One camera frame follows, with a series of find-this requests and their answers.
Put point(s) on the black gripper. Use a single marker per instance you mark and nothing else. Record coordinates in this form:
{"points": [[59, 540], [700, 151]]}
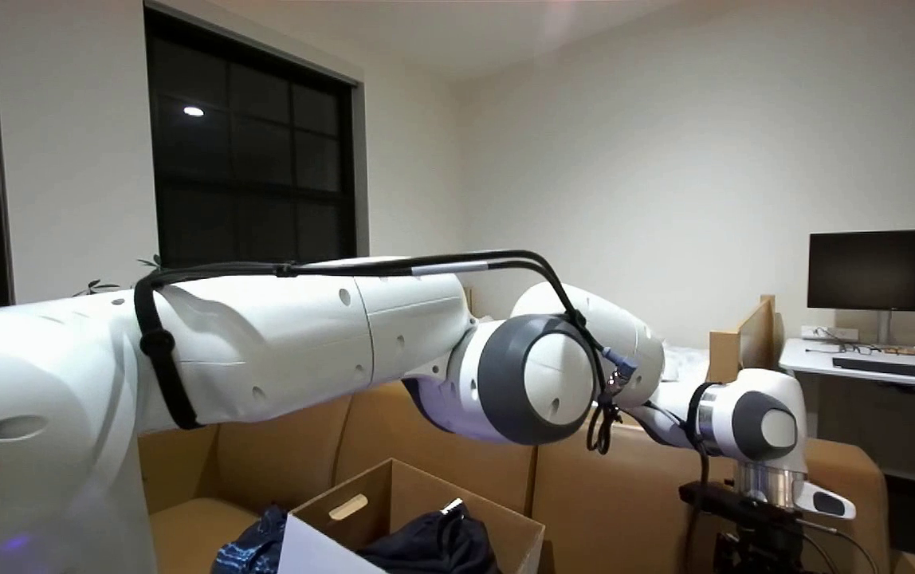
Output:
{"points": [[762, 540]]}

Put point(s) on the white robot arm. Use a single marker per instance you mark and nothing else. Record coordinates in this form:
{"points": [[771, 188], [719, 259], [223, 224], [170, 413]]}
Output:
{"points": [[235, 345]]}

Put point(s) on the tan leather sofa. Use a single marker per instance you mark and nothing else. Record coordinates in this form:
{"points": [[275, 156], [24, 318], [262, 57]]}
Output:
{"points": [[604, 511]]}

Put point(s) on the white cardboard box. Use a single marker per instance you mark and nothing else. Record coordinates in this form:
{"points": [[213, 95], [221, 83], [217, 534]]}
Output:
{"points": [[330, 531]]}

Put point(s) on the black keyboard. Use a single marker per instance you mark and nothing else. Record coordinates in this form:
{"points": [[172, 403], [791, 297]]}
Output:
{"points": [[876, 363]]}

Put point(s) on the black jersey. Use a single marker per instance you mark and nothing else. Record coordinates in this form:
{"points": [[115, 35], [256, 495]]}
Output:
{"points": [[434, 543]]}

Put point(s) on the dark window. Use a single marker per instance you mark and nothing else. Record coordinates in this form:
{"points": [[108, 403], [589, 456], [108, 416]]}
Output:
{"points": [[254, 155]]}

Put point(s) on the white desk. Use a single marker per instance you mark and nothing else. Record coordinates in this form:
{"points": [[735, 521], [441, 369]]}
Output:
{"points": [[856, 406]]}

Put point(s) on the black computer monitor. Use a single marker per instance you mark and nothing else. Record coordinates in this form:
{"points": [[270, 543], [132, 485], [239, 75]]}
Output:
{"points": [[861, 268]]}

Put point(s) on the dark blue cloth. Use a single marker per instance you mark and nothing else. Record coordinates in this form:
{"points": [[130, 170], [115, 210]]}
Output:
{"points": [[256, 548]]}

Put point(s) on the bed with white sheets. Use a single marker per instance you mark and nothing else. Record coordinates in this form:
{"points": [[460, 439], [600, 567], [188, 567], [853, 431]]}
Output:
{"points": [[754, 341]]}

